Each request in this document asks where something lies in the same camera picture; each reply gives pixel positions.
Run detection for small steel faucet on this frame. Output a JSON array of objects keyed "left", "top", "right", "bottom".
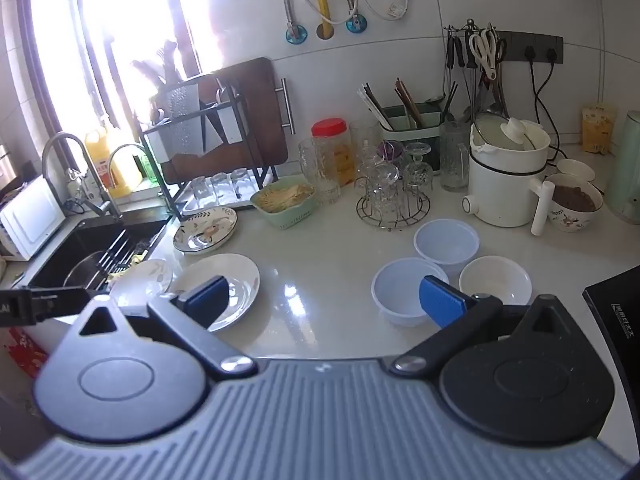
[{"left": 107, "top": 144, "right": 151, "bottom": 196}]

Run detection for wire glass rack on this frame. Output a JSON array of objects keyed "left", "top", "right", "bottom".
[{"left": 356, "top": 191, "right": 432, "bottom": 231}]

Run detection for yellow box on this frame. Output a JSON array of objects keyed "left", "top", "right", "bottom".
[{"left": 582, "top": 104, "right": 619, "bottom": 156}]

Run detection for purple tinted glass cup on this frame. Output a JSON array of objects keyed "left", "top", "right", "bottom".
[{"left": 376, "top": 140, "right": 404, "bottom": 166}]

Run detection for black sink drain rack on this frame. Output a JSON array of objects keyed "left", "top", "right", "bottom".
[{"left": 95, "top": 227, "right": 151, "bottom": 281}]

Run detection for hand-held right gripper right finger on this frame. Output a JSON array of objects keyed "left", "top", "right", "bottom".
[{"left": 389, "top": 274, "right": 569, "bottom": 377}]

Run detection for white ceramic bowl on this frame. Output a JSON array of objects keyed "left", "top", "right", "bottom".
[{"left": 459, "top": 256, "right": 532, "bottom": 311}]

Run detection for white scissors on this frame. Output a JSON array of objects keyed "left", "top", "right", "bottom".
[{"left": 470, "top": 30, "right": 498, "bottom": 81}]

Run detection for knife set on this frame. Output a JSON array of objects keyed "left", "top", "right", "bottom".
[{"left": 131, "top": 40, "right": 201, "bottom": 126}]

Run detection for white microwave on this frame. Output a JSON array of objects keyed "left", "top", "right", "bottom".
[{"left": 0, "top": 177, "right": 67, "bottom": 261}]

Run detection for tall steel faucet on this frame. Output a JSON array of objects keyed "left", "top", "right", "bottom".
[{"left": 41, "top": 132, "right": 123, "bottom": 221}]

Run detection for hanging scissors and utensils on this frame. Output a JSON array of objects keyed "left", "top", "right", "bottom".
[{"left": 444, "top": 19, "right": 508, "bottom": 126}]

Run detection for grey power strip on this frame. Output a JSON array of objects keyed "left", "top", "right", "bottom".
[{"left": 495, "top": 31, "right": 564, "bottom": 65}]

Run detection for floral rimmed plate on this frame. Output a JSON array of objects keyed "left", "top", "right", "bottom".
[{"left": 173, "top": 206, "right": 238, "bottom": 256}]

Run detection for red bag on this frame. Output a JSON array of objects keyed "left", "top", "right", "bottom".
[{"left": 4, "top": 327, "right": 51, "bottom": 378}]

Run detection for black sink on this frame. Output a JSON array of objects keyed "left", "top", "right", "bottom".
[{"left": 27, "top": 210, "right": 173, "bottom": 293}]

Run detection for glass pot lid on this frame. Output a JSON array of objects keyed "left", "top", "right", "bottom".
[{"left": 472, "top": 111, "right": 543, "bottom": 153}]

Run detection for textured glass mug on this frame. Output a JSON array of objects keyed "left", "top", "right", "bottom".
[{"left": 299, "top": 137, "right": 342, "bottom": 206}]

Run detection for yellow oil bottle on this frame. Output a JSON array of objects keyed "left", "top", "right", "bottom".
[{"left": 85, "top": 127, "right": 143, "bottom": 198}]

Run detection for small white bowl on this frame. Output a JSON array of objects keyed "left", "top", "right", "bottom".
[{"left": 556, "top": 159, "right": 597, "bottom": 183}]

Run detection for black dish rack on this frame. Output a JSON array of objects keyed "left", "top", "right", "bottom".
[{"left": 140, "top": 72, "right": 281, "bottom": 213}]

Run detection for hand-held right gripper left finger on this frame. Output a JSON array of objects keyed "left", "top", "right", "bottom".
[{"left": 75, "top": 274, "right": 258, "bottom": 381}]

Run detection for green basket of noodles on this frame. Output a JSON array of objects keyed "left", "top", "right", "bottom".
[{"left": 250, "top": 177, "right": 318, "bottom": 231}]

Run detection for metal pot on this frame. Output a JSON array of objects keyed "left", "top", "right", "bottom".
[{"left": 64, "top": 254, "right": 108, "bottom": 291}]

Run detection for clear glass cup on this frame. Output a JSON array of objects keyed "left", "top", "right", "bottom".
[
  {"left": 402, "top": 142, "right": 434, "bottom": 192},
  {"left": 357, "top": 145, "right": 401, "bottom": 211}
]

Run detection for yellow cloth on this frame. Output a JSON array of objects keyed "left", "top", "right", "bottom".
[{"left": 107, "top": 255, "right": 146, "bottom": 283}]

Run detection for small white plate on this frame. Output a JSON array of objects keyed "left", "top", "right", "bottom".
[{"left": 109, "top": 259, "right": 173, "bottom": 308}]

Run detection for large white plate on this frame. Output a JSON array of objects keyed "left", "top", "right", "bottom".
[{"left": 167, "top": 254, "right": 261, "bottom": 333}]

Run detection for clear plastic bowl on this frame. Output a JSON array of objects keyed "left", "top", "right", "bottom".
[{"left": 414, "top": 219, "right": 481, "bottom": 281}]

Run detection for red lid jar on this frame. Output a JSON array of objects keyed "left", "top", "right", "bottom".
[{"left": 311, "top": 118, "right": 348, "bottom": 187}]

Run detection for wooden cutting board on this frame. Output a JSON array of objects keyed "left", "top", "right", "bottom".
[{"left": 162, "top": 57, "right": 292, "bottom": 186}]

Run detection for floral ceramic bowl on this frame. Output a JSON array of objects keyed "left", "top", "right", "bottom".
[{"left": 542, "top": 174, "right": 604, "bottom": 233}]

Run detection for green utensil holder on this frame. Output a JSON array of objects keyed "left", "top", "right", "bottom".
[{"left": 382, "top": 104, "right": 444, "bottom": 173}]

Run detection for white electric pot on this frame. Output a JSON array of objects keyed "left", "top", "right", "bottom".
[{"left": 462, "top": 117, "right": 557, "bottom": 236}]

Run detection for drinking glass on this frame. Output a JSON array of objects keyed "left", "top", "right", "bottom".
[
  {"left": 191, "top": 176, "right": 213, "bottom": 206},
  {"left": 210, "top": 172, "right": 232, "bottom": 203},
  {"left": 230, "top": 167, "right": 253, "bottom": 200}
]

